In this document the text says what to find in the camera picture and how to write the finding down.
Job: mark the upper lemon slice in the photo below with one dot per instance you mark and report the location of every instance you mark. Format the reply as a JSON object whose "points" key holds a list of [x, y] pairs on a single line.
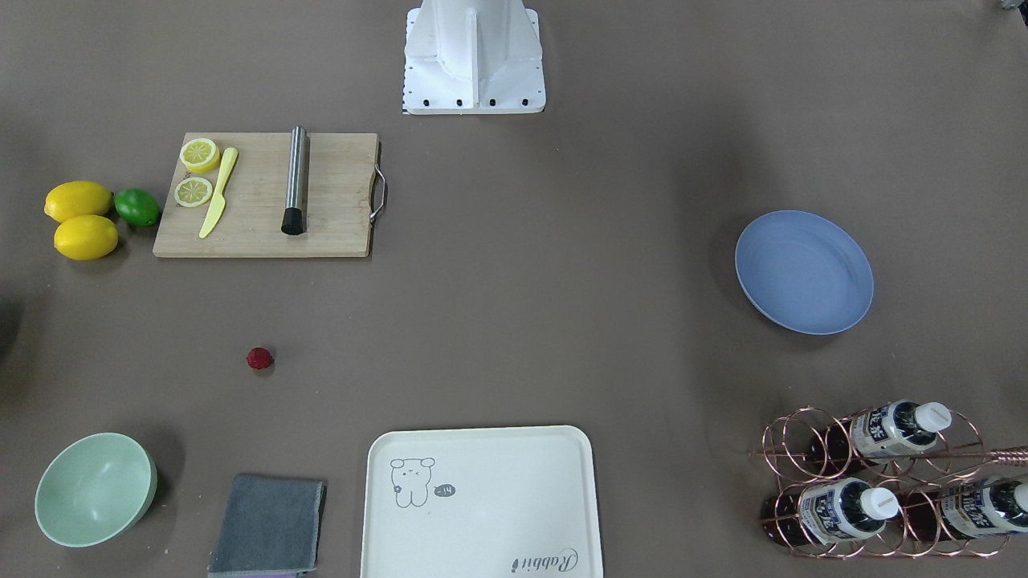
{"points": [[200, 155]]}

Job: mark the copper wire bottle rack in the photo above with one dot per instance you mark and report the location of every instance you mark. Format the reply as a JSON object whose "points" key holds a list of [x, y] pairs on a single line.
{"points": [[795, 448]]}

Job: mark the grey folded cloth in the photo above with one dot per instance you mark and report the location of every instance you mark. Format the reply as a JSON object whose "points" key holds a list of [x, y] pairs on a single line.
{"points": [[270, 528]]}

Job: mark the top bottle in rack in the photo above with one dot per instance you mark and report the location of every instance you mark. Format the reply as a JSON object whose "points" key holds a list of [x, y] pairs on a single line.
{"points": [[899, 429]]}

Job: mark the cream rabbit tray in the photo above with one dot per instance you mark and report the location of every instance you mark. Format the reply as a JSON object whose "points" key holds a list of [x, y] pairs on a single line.
{"points": [[482, 502]]}

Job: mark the lemon slice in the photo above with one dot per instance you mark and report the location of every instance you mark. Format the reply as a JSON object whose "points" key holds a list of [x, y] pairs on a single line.
{"points": [[200, 155], [193, 192]]}

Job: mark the lower bottle in rack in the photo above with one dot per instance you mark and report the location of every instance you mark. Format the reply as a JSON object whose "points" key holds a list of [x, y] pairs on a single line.
{"points": [[829, 513], [994, 506]]}

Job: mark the green bowl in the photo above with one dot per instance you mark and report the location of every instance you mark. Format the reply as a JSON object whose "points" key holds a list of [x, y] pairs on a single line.
{"points": [[94, 490]]}

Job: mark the lower lemon slice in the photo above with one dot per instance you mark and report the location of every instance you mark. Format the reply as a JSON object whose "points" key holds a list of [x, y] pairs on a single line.
{"points": [[193, 192]]}

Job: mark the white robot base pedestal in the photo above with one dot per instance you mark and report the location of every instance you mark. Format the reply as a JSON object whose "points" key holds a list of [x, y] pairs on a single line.
{"points": [[473, 57]]}

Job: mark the yellow plastic knife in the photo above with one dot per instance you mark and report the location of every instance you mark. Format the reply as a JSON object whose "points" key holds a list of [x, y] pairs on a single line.
{"points": [[217, 202]]}

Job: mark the red strawberry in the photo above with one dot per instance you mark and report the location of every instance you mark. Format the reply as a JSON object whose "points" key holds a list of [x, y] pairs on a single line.
{"points": [[260, 359]]}

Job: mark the blue plate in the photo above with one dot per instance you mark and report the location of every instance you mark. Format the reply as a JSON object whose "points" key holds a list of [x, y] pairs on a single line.
{"points": [[804, 273]]}

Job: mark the bottle in rack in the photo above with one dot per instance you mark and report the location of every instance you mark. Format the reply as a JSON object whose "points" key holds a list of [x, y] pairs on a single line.
{"points": [[899, 429], [829, 513], [994, 506]]}

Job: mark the lower whole lemon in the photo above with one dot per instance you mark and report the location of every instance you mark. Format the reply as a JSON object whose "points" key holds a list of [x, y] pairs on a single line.
{"points": [[86, 237]]}

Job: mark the green lime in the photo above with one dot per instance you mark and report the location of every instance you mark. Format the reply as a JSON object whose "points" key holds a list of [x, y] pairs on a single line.
{"points": [[137, 207]]}

